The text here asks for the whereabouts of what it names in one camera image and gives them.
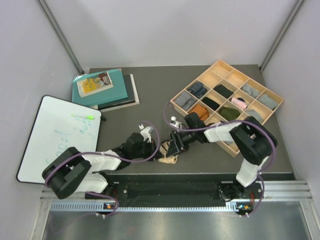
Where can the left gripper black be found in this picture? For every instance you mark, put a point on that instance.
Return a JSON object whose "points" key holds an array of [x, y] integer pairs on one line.
{"points": [[154, 154]]}

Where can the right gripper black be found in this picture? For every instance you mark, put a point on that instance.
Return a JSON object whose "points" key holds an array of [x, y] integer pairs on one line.
{"points": [[174, 148]]}

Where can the grey underwear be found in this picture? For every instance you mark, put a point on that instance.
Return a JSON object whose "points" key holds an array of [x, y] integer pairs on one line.
{"points": [[253, 92]]}

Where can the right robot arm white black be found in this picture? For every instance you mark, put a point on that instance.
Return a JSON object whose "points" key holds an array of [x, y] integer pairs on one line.
{"points": [[253, 140]]}

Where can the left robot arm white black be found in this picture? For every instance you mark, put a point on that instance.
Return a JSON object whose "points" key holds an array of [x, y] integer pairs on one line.
{"points": [[80, 172]]}

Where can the orange rolled garment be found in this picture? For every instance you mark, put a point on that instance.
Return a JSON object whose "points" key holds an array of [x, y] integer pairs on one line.
{"points": [[201, 111]]}

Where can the dark grey book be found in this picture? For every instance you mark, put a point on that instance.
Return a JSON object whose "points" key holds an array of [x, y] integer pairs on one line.
{"points": [[131, 99]]}

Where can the striped grey rolled garment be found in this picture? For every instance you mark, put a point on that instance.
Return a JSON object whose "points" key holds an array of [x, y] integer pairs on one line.
{"points": [[185, 100]]}

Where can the green marker pen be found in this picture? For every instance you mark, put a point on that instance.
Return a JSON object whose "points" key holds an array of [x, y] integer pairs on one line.
{"points": [[83, 116]]}

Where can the black rolled garment middle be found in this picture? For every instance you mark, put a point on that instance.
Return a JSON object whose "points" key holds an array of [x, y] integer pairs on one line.
{"points": [[210, 103]]}

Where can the black rolled garment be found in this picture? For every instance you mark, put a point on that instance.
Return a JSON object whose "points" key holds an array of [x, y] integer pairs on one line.
{"points": [[210, 103], [223, 91]]}

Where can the navy patterned rolled garment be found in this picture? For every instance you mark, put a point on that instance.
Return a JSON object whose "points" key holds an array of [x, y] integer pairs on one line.
{"points": [[197, 89]]}

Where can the teal book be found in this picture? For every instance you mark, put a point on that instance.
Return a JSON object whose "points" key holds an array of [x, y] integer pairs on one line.
{"points": [[117, 92]]}

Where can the wooden compartment tray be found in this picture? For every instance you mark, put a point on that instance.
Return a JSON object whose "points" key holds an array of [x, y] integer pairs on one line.
{"points": [[221, 73]]}

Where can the small illustrated paperback book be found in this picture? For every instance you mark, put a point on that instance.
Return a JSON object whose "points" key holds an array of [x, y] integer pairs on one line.
{"points": [[93, 84]]}

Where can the black rolled garment upper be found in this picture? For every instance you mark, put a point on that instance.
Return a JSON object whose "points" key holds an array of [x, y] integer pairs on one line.
{"points": [[223, 91]]}

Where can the pink rolled garment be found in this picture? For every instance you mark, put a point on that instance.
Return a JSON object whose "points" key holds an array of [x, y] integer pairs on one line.
{"points": [[239, 103]]}

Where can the grey rolled garment middle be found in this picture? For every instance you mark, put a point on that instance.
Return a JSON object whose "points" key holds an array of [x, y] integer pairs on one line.
{"points": [[255, 114]]}

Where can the grey rolled garment right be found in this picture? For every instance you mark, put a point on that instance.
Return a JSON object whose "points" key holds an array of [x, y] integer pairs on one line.
{"points": [[268, 101]]}

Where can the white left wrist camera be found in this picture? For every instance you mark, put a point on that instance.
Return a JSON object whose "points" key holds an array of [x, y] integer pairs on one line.
{"points": [[146, 132]]}

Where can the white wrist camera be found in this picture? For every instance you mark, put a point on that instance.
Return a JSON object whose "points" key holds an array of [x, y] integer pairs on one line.
{"points": [[146, 132], [173, 122]]}

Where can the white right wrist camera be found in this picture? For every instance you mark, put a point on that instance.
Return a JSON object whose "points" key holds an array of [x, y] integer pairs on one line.
{"points": [[173, 122]]}

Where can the whiteboard black frame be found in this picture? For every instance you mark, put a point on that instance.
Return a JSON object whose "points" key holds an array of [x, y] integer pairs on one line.
{"points": [[54, 130]]}

